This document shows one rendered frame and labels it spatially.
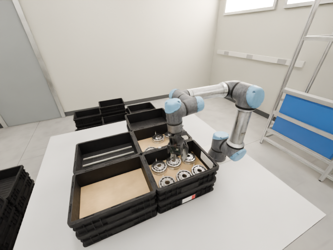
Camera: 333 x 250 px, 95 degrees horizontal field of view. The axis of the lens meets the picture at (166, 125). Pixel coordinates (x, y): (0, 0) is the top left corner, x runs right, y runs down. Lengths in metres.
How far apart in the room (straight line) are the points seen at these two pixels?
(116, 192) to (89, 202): 0.14
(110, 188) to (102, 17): 3.24
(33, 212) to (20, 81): 3.00
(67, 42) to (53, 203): 3.00
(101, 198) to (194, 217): 0.54
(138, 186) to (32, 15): 3.37
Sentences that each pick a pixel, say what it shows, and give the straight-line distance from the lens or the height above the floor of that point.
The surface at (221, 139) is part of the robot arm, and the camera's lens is 1.21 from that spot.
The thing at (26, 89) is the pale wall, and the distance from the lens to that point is 4.00.
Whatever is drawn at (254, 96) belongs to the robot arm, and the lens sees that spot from 0.95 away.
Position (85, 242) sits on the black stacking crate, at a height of 0.73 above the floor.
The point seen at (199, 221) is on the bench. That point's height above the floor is 0.70.
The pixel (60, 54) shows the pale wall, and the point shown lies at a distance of 3.76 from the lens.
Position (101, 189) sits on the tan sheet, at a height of 0.83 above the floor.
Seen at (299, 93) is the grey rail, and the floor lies 0.93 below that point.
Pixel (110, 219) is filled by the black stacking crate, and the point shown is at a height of 0.85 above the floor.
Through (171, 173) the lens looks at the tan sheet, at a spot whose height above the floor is 0.83.
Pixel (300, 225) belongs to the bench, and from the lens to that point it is 1.24.
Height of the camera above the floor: 1.61
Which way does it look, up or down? 32 degrees down
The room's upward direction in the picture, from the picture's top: 1 degrees counter-clockwise
